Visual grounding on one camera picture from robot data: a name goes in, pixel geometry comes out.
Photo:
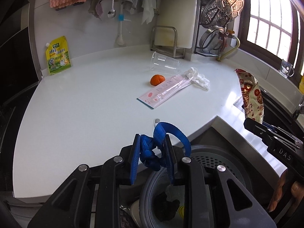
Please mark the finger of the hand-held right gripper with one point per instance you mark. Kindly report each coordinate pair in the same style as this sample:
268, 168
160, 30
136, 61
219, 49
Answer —
269, 127
253, 125

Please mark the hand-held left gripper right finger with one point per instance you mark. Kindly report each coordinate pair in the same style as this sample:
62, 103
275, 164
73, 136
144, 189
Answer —
169, 166

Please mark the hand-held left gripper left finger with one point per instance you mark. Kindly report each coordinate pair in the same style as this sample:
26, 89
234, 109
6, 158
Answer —
135, 159

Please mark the red patterned snack wrapper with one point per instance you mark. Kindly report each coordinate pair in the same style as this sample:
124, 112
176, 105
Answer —
249, 95

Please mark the black cloth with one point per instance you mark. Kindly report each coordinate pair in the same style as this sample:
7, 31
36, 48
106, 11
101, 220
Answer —
163, 206

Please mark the grey perforated trash bin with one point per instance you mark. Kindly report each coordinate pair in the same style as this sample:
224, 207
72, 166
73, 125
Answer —
211, 159

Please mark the person's right hand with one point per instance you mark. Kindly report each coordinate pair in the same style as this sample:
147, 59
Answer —
279, 190

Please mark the black kitchen sink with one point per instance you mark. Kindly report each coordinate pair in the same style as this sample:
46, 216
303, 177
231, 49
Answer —
273, 109

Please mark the steel kitchen faucet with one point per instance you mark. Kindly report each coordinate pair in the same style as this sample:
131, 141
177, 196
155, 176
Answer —
299, 106

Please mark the small white plastic clip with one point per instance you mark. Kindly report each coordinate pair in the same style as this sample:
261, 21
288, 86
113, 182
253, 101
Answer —
155, 121

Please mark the yellow plastic bottle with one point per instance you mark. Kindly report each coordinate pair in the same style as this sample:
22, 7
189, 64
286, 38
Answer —
302, 83

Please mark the clear cartoon mug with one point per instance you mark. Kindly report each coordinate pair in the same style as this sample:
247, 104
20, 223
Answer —
286, 67

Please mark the pink white straw packet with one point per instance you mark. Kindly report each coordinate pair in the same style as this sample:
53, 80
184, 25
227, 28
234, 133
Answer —
156, 95

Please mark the crumpled white plastic wrapper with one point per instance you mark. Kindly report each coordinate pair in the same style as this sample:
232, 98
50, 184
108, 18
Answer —
199, 79

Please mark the water valve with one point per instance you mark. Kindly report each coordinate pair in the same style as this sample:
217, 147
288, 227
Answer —
230, 34

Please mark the glass pot lid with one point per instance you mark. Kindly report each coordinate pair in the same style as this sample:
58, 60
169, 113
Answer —
209, 38

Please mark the clear plastic cup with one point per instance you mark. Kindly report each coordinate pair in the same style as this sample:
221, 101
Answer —
163, 63

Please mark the dark framed window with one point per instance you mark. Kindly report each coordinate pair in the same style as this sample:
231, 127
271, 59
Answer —
268, 16

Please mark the perforated steel steamer plate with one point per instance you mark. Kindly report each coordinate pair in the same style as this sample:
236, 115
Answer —
223, 9

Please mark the blue white bottle brush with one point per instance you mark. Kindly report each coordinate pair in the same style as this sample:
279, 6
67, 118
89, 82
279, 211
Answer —
120, 39

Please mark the yellow seasoning pouch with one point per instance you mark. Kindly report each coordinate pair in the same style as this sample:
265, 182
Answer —
58, 57

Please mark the steel cutting board holder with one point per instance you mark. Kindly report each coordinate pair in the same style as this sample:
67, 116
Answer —
163, 27

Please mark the white cutting board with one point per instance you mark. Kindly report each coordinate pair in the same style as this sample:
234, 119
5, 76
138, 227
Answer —
178, 11

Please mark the steel spoon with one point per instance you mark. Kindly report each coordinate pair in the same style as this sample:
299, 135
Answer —
111, 14

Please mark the white cloth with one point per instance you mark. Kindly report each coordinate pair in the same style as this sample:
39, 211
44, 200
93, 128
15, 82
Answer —
148, 7

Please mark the grey purple cloth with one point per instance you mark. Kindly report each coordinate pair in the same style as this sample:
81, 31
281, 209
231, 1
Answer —
96, 7

